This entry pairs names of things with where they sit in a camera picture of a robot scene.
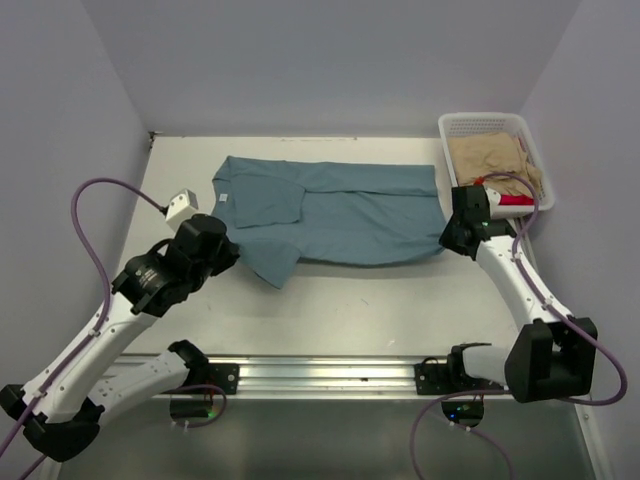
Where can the white plastic laundry basket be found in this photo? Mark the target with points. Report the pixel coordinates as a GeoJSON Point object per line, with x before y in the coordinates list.
{"type": "Point", "coordinates": [475, 123]}

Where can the beige t shirt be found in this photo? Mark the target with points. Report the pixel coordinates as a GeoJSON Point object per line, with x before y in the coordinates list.
{"type": "Point", "coordinates": [496, 152]}

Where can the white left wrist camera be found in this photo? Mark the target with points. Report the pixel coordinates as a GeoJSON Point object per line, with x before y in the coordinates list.
{"type": "Point", "coordinates": [181, 207]}

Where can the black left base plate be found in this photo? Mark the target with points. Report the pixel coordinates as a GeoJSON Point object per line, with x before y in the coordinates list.
{"type": "Point", "coordinates": [224, 375]}

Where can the red t shirt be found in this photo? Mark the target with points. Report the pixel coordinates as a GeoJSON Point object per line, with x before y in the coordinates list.
{"type": "Point", "coordinates": [519, 200]}

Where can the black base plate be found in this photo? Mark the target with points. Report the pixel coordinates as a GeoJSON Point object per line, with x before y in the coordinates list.
{"type": "Point", "coordinates": [433, 376]}
{"type": "Point", "coordinates": [224, 375]}

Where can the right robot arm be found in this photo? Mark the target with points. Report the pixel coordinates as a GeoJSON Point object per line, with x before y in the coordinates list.
{"type": "Point", "coordinates": [553, 355]}

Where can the aluminium mounting rail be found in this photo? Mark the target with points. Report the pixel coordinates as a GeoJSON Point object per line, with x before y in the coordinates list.
{"type": "Point", "coordinates": [334, 332]}

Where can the blue t shirt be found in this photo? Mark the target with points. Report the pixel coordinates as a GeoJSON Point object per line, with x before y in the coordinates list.
{"type": "Point", "coordinates": [366, 215]}

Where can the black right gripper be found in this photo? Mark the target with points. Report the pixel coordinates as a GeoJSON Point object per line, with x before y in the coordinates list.
{"type": "Point", "coordinates": [447, 240]}

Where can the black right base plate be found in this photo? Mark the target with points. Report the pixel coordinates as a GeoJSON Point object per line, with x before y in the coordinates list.
{"type": "Point", "coordinates": [433, 376]}

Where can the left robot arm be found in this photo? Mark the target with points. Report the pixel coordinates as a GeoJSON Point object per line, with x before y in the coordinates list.
{"type": "Point", "coordinates": [61, 411]}

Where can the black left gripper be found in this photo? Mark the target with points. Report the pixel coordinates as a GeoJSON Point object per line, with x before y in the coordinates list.
{"type": "Point", "coordinates": [229, 255]}

